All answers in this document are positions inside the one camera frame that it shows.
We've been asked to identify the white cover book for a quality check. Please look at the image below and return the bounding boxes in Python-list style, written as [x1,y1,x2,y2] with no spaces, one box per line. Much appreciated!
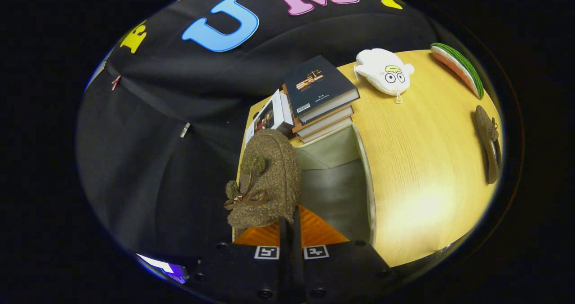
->
[245,89,295,145]

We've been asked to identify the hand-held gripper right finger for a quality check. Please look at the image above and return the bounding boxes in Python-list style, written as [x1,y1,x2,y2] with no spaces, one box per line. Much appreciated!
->
[291,205,399,304]

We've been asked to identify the dark cover book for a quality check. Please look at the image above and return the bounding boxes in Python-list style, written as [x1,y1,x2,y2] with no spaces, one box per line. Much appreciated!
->
[284,55,361,124]

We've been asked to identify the grey fabric storage box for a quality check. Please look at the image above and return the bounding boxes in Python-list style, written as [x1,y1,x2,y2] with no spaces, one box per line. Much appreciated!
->
[292,123,377,244]

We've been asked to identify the white plush toy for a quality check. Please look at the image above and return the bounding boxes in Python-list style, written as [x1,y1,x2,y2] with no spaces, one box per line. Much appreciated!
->
[354,48,415,104]

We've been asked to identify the brown cover book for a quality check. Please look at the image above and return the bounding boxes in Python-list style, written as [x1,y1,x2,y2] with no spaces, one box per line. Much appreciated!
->
[283,84,354,136]
[296,115,354,144]

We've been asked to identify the bright lit screen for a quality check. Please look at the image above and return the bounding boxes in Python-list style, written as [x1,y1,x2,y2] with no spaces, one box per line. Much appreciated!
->
[137,253,189,284]

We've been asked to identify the brown fuzzy slipper shoe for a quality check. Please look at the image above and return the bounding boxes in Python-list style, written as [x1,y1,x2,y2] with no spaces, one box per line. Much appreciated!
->
[224,129,302,230]
[475,105,502,184]

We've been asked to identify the watermelon slice plush toy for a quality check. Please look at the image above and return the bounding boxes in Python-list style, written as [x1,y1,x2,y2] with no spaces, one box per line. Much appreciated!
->
[430,42,485,99]

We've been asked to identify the black backdrop cloth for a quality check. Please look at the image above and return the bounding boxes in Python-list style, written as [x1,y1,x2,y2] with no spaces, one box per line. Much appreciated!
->
[76,0,450,269]

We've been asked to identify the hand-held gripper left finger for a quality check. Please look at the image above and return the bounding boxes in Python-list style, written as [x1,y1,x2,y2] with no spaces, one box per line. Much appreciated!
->
[189,216,290,304]

